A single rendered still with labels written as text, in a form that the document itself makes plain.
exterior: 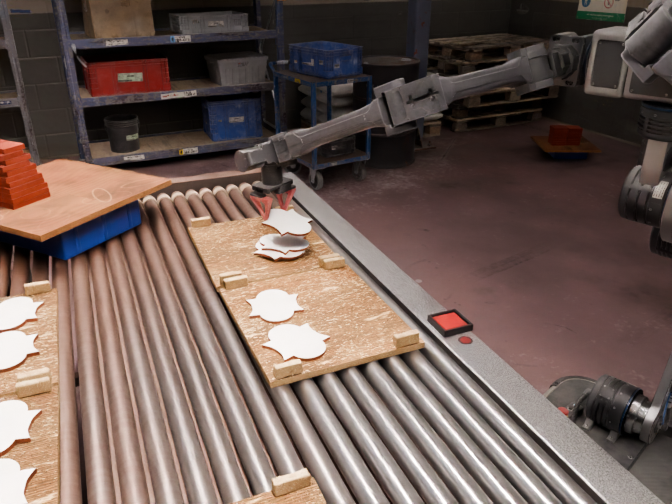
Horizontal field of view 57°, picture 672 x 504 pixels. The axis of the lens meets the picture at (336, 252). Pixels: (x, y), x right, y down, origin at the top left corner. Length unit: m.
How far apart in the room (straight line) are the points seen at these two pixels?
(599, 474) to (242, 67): 5.10
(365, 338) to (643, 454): 1.22
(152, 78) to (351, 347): 4.52
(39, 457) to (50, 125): 5.25
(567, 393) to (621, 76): 1.24
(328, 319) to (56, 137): 5.10
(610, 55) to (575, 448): 0.94
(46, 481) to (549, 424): 0.86
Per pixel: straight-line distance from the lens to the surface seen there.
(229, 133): 5.91
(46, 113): 6.25
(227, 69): 5.77
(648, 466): 2.27
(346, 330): 1.38
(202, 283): 1.64
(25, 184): 1.97
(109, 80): 5.56
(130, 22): 5.62
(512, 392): 1.28
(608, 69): 1.68
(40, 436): 1.22
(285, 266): 1.66
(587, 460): 1.18
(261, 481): 1.07
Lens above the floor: 1.68
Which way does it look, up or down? 26 degrees down
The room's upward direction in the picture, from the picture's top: straight up
